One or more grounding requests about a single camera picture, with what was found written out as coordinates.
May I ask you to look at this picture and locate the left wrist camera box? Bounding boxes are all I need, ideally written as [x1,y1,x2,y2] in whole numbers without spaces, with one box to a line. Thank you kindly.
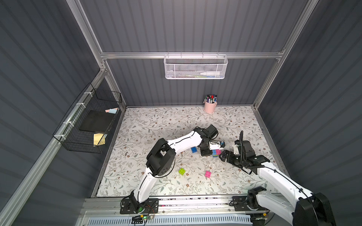
[205,125,218,139]

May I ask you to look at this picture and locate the markers in cup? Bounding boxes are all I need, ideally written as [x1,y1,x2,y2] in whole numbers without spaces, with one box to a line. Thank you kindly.
[204,95,217,104]

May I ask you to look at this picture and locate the aluminium front rail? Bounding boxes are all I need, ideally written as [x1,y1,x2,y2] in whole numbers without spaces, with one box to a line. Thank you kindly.
[76,193,286,218]

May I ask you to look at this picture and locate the yellow sticky note pad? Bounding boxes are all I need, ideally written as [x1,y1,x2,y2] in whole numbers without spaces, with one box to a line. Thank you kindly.
[93,133,107,147]

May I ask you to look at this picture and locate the black wire wall basket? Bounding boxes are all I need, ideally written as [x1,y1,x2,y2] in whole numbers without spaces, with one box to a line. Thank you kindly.
[53,84,123,154]

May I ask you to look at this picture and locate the dark blue square lego brick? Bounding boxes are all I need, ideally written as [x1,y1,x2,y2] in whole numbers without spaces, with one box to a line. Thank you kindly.
[191,147,198,153]

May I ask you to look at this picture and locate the white wire wall basket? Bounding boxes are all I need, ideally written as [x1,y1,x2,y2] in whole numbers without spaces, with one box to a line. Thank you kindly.
[164,54,228,80]

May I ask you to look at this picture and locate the white tube in basket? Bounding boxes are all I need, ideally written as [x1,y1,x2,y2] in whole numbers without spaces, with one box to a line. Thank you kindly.
[200,71,221,77]

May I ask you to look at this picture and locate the lime green square lego brick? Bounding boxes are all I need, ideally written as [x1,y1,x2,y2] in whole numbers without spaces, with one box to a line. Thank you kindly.
[178,168,186,175]

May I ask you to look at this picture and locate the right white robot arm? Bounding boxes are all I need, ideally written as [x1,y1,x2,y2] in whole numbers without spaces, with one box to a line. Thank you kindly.
[219,140,336,226]

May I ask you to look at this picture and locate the black notebook in basket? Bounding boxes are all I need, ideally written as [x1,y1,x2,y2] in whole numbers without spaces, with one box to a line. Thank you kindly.
[79,110,115,133]

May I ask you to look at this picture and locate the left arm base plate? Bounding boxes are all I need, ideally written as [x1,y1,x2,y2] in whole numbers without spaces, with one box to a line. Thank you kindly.
[119,198,159,215]

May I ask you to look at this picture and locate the pink pen cup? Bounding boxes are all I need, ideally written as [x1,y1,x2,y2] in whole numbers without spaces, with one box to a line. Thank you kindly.
[204,102,217,114]

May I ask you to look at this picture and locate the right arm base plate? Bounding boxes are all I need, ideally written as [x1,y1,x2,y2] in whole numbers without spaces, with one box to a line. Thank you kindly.
[229,195,266,211]

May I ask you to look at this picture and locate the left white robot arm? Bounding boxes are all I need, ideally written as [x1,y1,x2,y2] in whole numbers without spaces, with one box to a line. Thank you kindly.
[130,129,225,205]

